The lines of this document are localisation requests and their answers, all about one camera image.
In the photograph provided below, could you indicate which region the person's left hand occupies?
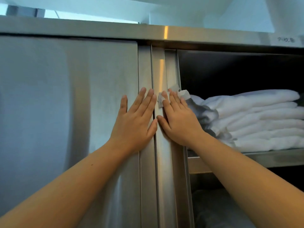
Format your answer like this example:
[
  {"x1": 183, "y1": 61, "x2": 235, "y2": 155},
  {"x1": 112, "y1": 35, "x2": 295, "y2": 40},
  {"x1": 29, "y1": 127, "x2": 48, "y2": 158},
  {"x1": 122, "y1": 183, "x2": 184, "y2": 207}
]
[{"x1": 108, "y1": 87, "x2": 158, "y2": 155}]

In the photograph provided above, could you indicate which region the person's right hand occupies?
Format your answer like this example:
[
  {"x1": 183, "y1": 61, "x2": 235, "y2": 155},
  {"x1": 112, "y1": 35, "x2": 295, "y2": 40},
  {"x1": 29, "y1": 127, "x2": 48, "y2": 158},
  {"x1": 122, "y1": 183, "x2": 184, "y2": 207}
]
[{"x1": 156, "y1": 89, "x2": 209, "y2": 150}]

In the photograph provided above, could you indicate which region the white wet wipe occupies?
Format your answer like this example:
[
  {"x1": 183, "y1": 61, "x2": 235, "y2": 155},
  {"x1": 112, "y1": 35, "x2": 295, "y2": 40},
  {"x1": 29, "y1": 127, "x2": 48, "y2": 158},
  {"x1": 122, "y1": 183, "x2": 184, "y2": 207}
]
[{"x1": 157, "y1": 85, "x2": 191, "y2": 108}]

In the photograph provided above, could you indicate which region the stainless steel cabinet door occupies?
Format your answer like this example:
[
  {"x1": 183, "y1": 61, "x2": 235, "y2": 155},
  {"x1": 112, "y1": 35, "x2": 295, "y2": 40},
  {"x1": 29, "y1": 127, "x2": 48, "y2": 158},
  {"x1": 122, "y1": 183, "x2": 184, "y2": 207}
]
[
  {"x1": 0, "y1": 35, "x2": 154, "y2": 228},
  {"x1": 151, "y1": 46, "x2": 194, "y2": 228}
]

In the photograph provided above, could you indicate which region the person's left forearm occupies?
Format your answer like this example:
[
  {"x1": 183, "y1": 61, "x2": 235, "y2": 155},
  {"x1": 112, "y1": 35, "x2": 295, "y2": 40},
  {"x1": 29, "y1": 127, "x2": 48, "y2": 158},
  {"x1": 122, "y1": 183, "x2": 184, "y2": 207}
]
[{"x1": 0, "y1": 140, "x2": 141, "y2": 228}]

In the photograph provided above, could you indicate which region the person's right forearm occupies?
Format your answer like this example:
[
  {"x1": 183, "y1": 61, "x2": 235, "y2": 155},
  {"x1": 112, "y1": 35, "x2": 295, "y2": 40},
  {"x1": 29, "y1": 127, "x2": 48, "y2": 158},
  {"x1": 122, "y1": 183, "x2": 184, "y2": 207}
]
[{"x1": 192, "y1": 134, "x2": 304, "y2": 228}]

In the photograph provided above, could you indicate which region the stack of white folded towels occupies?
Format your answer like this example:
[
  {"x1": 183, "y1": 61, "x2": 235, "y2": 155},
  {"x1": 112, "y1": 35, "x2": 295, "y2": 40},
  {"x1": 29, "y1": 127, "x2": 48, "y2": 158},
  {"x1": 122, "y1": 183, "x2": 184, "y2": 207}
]
[{"x1": 189, "y1": 89, "x2": 304, "y2": 153}]

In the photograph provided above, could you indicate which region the stack of white folded sheets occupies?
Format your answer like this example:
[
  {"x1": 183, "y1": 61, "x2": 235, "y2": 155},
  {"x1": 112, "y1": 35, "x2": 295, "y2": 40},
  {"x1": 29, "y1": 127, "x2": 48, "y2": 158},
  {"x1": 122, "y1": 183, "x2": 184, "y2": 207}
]
[{"x1": 192, "y1": 190, "x2": 256, "y2": 228}]

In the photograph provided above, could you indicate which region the white shelf label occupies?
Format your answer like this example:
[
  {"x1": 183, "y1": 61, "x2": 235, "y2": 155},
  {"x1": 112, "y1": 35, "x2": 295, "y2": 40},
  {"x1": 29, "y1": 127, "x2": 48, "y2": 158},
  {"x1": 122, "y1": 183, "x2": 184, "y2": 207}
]
[{"x1": 270, "y1": 34, "x2": 297, "y2": 47}]

